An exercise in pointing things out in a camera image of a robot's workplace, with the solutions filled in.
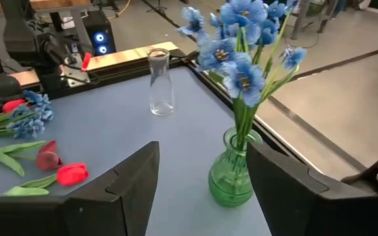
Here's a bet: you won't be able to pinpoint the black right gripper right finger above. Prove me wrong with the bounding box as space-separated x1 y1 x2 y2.
246 141 378 236

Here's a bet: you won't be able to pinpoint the green glass vase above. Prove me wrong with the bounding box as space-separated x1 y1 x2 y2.
207 127 264 208

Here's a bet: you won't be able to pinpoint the dark red artificial tulip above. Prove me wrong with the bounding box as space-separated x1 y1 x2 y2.
0 140 64 178

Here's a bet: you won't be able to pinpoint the blue artificial flower bunch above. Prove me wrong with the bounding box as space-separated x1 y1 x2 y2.
175 0 308 151
0 90 54 139

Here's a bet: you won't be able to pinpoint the tall smooth clear glass vase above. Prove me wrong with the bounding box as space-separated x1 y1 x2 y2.
147 48 176 117

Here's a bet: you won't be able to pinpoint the red clamp handle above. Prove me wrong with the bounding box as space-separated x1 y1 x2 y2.
81 52 93 72

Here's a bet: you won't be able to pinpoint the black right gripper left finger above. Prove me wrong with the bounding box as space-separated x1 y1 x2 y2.
0 141 161 236

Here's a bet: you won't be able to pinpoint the black computer tower blue fans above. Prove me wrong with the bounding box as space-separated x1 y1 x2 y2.
83 11 117 56

